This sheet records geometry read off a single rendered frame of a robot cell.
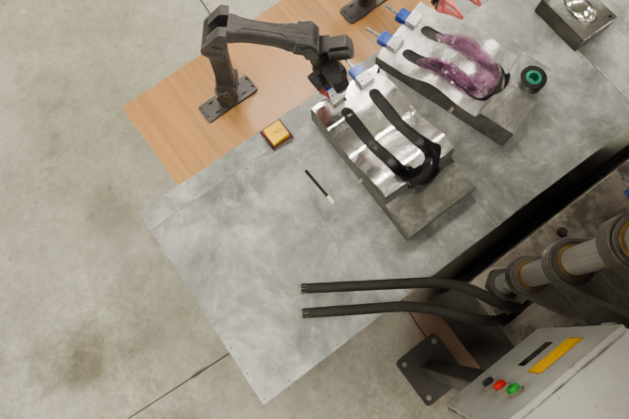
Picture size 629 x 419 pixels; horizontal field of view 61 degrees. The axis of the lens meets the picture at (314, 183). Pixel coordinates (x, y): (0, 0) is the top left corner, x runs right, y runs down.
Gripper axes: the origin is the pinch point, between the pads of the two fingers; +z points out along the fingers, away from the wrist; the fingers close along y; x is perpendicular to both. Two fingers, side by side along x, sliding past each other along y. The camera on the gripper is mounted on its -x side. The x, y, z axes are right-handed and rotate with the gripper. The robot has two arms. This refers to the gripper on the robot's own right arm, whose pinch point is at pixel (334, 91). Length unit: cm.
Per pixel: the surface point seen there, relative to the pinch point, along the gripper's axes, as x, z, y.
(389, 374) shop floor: -49, 114, -42
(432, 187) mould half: -34.4, 22.7, 6.8
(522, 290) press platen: -75, 18, 5
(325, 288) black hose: -41, 21, -37
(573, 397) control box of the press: -102, -20, -9
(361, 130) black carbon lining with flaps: -10.0, 10.8, 0.1
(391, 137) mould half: -17.5, 12.9, 5.8
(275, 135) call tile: 5.5, 6.8, -22.3
